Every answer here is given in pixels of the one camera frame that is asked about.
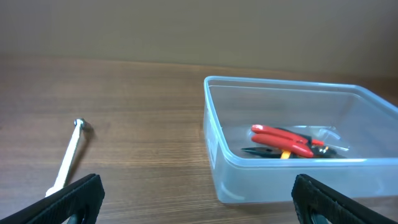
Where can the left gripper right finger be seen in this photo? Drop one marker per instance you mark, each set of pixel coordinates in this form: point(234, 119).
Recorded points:
point(316, 202)

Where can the orange black long-nose pliers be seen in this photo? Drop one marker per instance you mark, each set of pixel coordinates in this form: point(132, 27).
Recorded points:
point(273, 153)

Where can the red handled cutting pliers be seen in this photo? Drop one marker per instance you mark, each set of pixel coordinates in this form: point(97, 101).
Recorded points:
point(283, 140)

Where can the clear plastic container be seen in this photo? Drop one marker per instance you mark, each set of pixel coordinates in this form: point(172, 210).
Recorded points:
point(361, 126)

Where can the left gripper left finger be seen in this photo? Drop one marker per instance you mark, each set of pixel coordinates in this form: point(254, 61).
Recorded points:
point(79, 202)

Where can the small silver wrench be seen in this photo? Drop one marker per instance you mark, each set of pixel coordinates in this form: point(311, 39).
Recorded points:
point(68, 158)

